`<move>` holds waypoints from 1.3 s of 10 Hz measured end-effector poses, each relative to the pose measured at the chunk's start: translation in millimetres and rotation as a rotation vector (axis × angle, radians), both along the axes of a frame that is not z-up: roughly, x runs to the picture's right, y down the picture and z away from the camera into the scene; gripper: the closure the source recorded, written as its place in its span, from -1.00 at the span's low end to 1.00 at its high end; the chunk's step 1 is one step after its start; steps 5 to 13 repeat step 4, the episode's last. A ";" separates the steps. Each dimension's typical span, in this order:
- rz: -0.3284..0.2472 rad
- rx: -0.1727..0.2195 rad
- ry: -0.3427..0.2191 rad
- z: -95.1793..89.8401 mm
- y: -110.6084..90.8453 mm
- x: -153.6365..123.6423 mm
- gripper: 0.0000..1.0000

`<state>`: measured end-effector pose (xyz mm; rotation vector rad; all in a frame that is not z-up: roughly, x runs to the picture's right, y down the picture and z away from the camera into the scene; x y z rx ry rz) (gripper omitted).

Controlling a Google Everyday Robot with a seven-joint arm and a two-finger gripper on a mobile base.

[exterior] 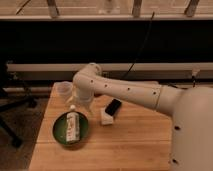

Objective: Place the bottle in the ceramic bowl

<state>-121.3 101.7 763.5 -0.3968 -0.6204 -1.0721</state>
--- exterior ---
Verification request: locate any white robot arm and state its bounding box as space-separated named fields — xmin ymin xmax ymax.
xmin=70 ymin=63 xmax=213 ymax=171

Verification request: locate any green ceramic bowl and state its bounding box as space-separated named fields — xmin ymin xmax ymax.
xmin=52 ymin=112 xmax=89 ymax=146

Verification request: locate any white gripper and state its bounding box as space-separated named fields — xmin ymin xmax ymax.
xmin=66 ymin=87 xmax=94 ymax=115

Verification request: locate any black rectangular device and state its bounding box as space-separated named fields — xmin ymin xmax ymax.
xmin=105 ymin=99 xmax=121 ymax=116

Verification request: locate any black cable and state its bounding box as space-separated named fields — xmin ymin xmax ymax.
xmin=120 ymin=11 xmax=156 ymax=80

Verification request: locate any white rectangular block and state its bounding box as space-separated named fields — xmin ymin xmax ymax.
xmin=101 ymin=108 xmax=114 ymax=125

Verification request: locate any clear plastic cup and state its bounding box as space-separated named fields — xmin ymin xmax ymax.
xmin=56 ymin=81 xmax=72 ymax=102

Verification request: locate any white bottle with green label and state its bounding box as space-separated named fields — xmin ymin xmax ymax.
xmin=66 ymin=105 xmax=80 ymax=143

